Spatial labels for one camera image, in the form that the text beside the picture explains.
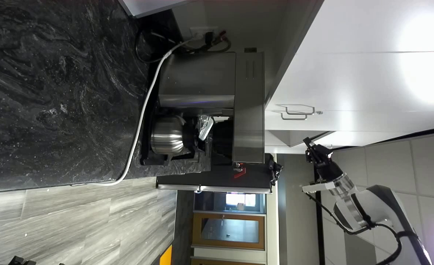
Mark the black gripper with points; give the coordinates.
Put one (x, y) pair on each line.
(329, 167)

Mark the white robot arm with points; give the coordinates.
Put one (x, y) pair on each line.
(350, 201)

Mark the white upper cabinet door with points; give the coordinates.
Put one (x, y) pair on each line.
(373, 83)
(373, 24)

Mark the upper cabinet body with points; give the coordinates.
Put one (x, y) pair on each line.
(298, 20)

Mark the wooden door with window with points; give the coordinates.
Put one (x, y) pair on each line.
(197, 231)

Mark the small red object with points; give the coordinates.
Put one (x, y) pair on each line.
(239, 172)

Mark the black dish tray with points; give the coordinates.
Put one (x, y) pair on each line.
(217, 179)

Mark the black steel coffee maker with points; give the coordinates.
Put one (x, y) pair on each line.
(202, 79)

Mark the steel coffee carafe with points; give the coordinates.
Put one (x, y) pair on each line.
(167, 135)

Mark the yellow object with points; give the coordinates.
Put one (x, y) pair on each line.
(167, 259)

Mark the white angled panel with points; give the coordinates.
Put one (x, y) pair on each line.
(148, 7)

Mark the small black object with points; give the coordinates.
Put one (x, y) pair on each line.
(23, 262)

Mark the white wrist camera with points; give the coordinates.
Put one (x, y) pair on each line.
(320, 188)

